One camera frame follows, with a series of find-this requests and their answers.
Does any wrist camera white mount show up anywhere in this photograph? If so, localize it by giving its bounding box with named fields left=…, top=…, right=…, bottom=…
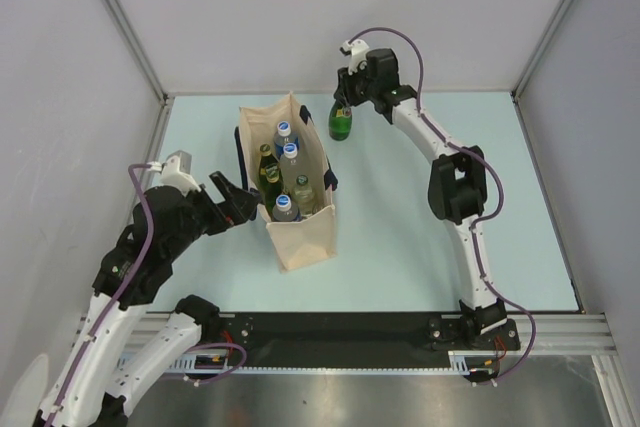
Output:
left=148, top=150, right=201, bottom=195
left=340, top=38, right=370, bottom=75

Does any aluminium corner post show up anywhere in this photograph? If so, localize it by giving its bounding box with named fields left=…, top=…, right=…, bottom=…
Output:
left=101, top=0, right=168, bottom=105
left=511, top=0, right=576, bottom=103

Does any blue label water bottle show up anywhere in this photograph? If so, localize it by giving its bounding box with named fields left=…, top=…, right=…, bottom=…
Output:
left=273, top=121, right=300, bottom=159

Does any aluminium corner post left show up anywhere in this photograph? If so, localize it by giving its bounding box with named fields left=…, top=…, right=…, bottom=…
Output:
left=101, top=0, right=168, bottom=105

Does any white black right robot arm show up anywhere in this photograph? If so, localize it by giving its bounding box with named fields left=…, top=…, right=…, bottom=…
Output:
left=334, top=39, right=507, bottom=348

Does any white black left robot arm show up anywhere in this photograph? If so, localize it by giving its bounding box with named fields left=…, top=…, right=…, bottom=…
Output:
left=33, top=172, right=260, bottom=426

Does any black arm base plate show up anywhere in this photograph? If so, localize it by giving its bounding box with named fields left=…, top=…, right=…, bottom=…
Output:
left=204, top=312, right=521, bottom=369

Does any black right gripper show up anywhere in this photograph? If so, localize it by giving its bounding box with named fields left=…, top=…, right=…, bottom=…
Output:
left=335, top=60, right=378, bottom=108

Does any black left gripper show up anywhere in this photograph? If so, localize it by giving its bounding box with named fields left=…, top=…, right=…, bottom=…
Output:
left=166, top=170, right=261, bottom=257

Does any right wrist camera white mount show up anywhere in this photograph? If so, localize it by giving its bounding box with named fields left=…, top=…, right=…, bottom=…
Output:
left=340, top=38, right=370, bottom=75

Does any green Perrier bottle back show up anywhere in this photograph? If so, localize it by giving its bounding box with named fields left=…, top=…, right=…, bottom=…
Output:
left=328, top=101, right=352, bottom=141

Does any white slotted cable duct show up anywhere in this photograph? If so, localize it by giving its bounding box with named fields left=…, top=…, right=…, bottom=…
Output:
left=119, top=350, right=519, bottom=374

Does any beige canvas tote bag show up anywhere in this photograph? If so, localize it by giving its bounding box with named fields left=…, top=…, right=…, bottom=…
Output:
left=234, top=93, right=338, bottom=272

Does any aluminium corner post right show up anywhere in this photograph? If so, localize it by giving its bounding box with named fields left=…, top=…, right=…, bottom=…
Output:
left=511, top=0, right=576, bottom=103

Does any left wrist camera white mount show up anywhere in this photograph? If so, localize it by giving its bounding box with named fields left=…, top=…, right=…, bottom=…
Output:
left=148, top=150, right=201, bottom=195

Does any clear unlabelled plastic water bottle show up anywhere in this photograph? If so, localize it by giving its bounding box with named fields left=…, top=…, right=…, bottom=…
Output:
left=279, top=142, right=311, bottom=196

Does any clear glass bottle green cap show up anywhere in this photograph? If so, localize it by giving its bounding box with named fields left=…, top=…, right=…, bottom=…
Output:
left=292, top=175, right=319, bottom=218

